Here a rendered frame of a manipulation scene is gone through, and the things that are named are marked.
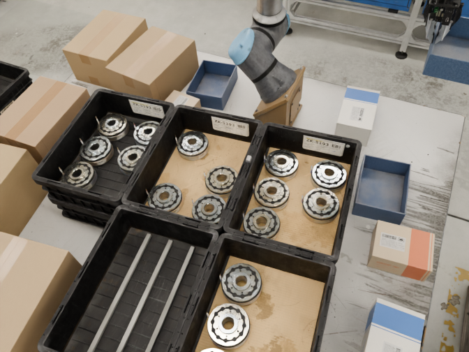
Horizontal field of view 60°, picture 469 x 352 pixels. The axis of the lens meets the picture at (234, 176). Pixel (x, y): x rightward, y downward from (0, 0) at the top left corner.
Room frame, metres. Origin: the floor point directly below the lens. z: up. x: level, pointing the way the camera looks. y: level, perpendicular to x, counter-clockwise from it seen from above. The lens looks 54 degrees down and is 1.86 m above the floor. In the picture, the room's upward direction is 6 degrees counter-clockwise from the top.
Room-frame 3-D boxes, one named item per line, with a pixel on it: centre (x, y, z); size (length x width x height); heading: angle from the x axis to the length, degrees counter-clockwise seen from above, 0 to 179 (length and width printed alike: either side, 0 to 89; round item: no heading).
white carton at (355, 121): (1.02, -0.47, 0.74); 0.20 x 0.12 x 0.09; 155
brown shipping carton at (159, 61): (1.36, 0.28, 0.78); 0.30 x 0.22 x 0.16; 144
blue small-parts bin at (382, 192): (0.70, -0.47, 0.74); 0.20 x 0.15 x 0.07; 156
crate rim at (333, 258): (0.63, -0.17, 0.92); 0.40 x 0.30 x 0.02; 156
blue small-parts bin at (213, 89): (1.28, 0.05, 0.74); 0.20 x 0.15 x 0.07; 157
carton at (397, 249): (0.48, -0.46, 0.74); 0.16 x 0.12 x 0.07; 66
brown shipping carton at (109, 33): (1.53, 0.48, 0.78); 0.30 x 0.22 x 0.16; 151
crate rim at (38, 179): (0.87, 0.38, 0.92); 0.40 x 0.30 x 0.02; 156
